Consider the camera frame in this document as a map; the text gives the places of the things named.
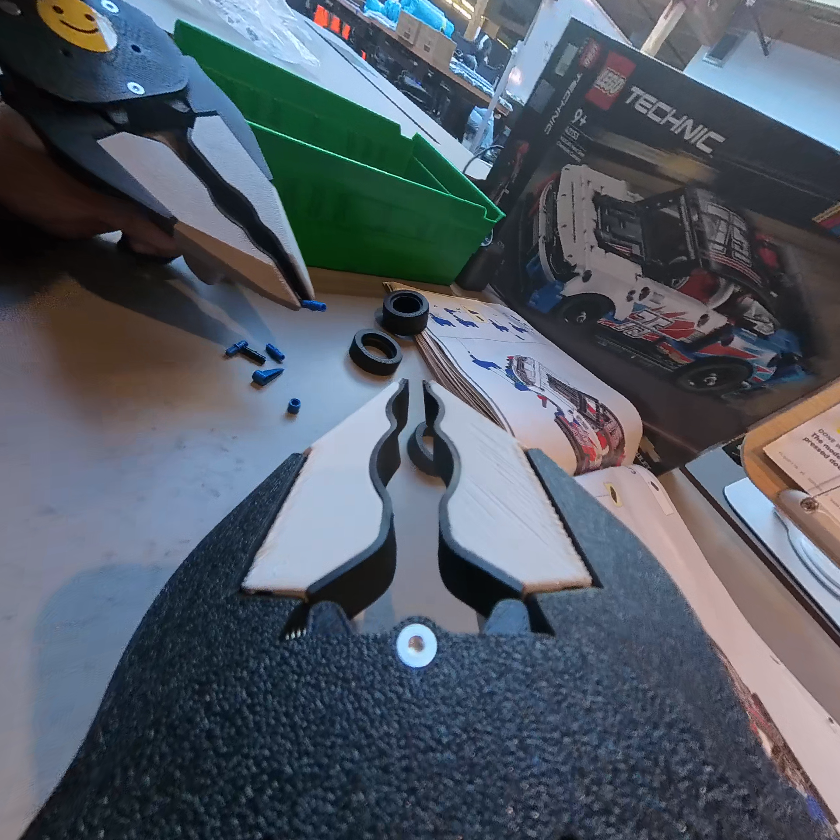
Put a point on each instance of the blue curved tooth piece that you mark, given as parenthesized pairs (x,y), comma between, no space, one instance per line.
(266,376)

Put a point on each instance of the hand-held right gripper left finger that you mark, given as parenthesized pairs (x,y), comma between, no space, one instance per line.
(321,518)

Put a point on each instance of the blue wrapped bundle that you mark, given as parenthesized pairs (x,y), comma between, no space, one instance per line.
(407,13)

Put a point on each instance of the open instruction booklet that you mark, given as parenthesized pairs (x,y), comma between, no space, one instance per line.
(538,394)

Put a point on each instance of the grey desk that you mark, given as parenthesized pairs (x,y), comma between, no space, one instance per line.
(131,459)

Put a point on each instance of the long wooden workbench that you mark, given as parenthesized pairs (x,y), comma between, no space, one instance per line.
(459,79)

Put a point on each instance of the black power adapter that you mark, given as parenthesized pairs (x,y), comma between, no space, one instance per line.
(479,266)

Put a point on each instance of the green box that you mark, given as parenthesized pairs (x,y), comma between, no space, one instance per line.
(367,210)

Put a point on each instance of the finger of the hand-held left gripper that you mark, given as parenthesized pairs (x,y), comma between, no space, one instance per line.
(190,197)
(256,190)

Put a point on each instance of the clear plastic bag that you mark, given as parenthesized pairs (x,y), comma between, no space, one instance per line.
(275,26)

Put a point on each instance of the white flat pad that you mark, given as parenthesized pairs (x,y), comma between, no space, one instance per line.
(754,518)

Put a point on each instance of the cardboard box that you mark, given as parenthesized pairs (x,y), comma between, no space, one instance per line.
(426,36)

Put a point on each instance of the black toy car box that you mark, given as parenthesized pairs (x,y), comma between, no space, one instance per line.
(656,229)

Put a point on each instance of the instruction sheet on stand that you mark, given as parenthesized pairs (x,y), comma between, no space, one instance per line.
(761,453)

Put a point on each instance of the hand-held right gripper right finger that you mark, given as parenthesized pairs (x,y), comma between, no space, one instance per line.
(512,518)

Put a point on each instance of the black rubber tyre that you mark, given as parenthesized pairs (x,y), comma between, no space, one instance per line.
(405,321)
(420,459)
(374,364)

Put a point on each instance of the black connector pin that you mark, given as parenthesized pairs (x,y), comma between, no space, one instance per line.
(254,356)

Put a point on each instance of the printed instruction sheet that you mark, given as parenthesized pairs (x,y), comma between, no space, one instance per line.
(814,453)

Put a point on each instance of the person's left hand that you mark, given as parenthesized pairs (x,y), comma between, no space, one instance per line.
(52,190)

